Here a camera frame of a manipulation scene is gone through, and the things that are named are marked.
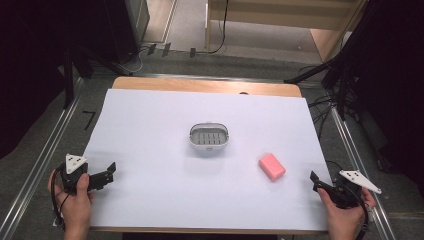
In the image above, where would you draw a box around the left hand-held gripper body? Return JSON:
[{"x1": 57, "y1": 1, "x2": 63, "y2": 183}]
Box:
[{"x1": 60, "y1": 153, "x2": 90, "y2": 195}]

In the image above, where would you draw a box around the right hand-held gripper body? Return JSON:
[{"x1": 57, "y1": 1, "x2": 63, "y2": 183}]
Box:
[{"x1": 328, "y1": 169, "x2": 383, "y2": 210}]

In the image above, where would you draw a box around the pink soap bar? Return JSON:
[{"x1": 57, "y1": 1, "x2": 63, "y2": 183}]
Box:
[{"x1": 257, "y1": 152, "x2": 287, "y2": 182}]

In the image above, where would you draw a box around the grey slotted soap dish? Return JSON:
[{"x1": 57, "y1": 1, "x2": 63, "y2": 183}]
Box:
[{"x1": 188, "y1": 121, "x2": 231, "y2": 151}]

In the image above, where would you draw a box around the person's right hand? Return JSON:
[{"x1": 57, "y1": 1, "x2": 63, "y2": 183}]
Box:
[{"x1": 317, "y1": 187, "x2": 378, "y2": 234}]

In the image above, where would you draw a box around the person's left hand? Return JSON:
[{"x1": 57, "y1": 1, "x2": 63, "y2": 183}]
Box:
[{"x1": 47, "y1": 168, "x2": 95, "y2": 234}]

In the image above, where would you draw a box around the white paper sheet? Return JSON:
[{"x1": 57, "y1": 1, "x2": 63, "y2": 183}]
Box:
[{"x1": 82, "y1": 87, "x2": 330, "y2": 232}]

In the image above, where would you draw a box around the black curtain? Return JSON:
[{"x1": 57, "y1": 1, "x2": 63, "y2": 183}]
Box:
[
  {"x1": 328, "y1": 0, "x2": 424, "y2": 191},
  {"x1": 0, "y1": 0, "x2": 134, "y2": 160}
]

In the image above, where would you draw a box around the wooden table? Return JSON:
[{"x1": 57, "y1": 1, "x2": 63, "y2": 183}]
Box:
[{"x1": 88, "y1": 76, "x2": 329, "y2": 236}]

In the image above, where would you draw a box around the dark grey cabinet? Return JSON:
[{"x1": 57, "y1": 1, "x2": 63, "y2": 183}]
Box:
[{"x1": 103, "y1": 0, "x2": 151, "y2": 64}]

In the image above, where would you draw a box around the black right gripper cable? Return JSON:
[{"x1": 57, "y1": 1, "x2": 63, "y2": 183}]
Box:
[{"x1": 343, "y1": 182, "x2": 372, "y2": 240}]

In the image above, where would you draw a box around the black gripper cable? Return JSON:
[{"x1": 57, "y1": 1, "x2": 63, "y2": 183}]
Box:
[
  {"x1": 49, "y1": 163, "x2": 72, "y2": 232},
  {"x1": 343, "y1": 182, "x2": 372, "y2": 240}
]

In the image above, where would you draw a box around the metal floor rail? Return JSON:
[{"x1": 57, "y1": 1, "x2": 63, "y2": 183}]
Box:
[
  {"x1": 329, "y1": 103, "x2": 398, "y2": 240},
  {"x1": 0, "y1": 77, "x2": 86, "y2": 240}
]

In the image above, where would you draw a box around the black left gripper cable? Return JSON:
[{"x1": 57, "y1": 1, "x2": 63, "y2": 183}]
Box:
[{"x1": 49, "y1": 163, "x2": 72, "y2": 232}]

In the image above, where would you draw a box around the bundle of black floor cables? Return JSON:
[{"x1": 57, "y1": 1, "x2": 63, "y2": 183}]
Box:
[{"x1": 298, "y1": 64, "x2": 341, "y2": 141}]

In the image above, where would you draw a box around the white floor cable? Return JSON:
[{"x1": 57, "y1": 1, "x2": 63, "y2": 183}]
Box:
[{"x1": 114, "y1": 44, "x2": 151, "y2": 76}]

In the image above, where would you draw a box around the light wooden furniture frame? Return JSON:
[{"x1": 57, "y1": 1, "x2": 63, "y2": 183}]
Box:
[{"x1": 204, "y1": 0, "x2": 369, "y2": 64}]

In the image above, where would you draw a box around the black hanging cable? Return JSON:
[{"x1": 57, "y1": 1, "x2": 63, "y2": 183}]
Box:
[{"x1": 207, "y1": 0, "x2": 231, "y2": 56}]

